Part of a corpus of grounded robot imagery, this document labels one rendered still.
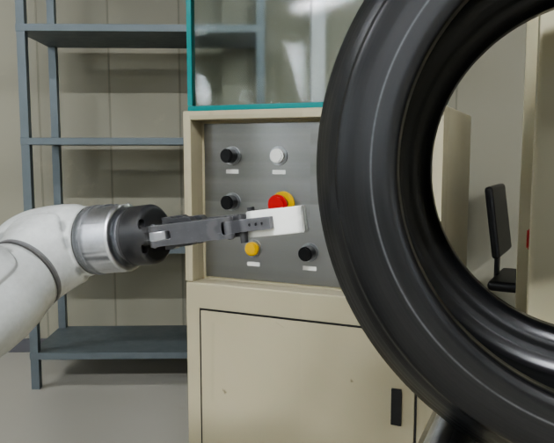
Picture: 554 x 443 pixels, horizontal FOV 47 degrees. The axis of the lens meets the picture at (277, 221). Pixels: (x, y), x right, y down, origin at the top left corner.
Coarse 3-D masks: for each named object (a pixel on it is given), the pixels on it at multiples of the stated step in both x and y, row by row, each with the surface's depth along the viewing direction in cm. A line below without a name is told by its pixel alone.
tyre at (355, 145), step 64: (384, 0) 53; (448, 0) 50; (512, 0) 73; (384, 64) 53; (448, 64) 76; (320, 128) 58; (384, 128) 53; (320, 192) 59; (384, 192) 53; (384, 256) 54; (448, 256) 78; (384, 320) 54; (448, 320) 52; (512, 320) 76; (448, 384) 53; (512, 384) 51
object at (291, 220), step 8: (280, 208) 71; (288, 208) 71; (296, 208) 71; (248, 216) 73; (256, 216) 73; (264, 216) 72; (280, 216) 71; (288, 216) 71; (296, 216) 71; (304, 216) 71; (280, 224) 72; (288, 224) 71; (296, 224) 71; (304, 224) 71; (248, 232) 73; (256, 232) 73; (264, 232) 72; (272, 232) 72; (280, 232) 72; (288, 232) 71; (296, 232) 71
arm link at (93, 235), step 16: (96, 208) 80; (112, 208) 79; (80, 224) 79; (96, 224) 78; (112, 224) 78; (80, 240) 79; (96, 240) 78; (112, 240) 78; (80, 256) 79; (96, 256) 78; (112, 256) 78; (96, 272) 81; (112, 272) 82
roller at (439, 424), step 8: (432, 424) 64; (440, 424) 62; (448, 424) 62; (432, 432) 61; (440, 432) 60; (448, 432) 60; (456, 432) 60; (424, 440) 61; (432, 440) 58; (440, 440) 58; (448, 440) 58; (456, 440) 59; (464, 440) 60; (472, 440) 61
